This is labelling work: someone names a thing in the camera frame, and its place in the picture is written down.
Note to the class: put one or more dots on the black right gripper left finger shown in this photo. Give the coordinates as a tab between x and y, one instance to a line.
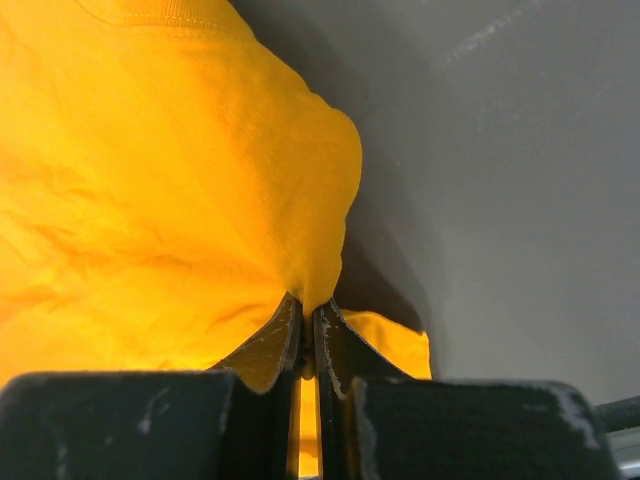
236	420

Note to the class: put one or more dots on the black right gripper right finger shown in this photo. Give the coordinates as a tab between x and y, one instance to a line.
376	422

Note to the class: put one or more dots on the orange t shirt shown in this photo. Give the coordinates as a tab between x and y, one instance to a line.
166	180

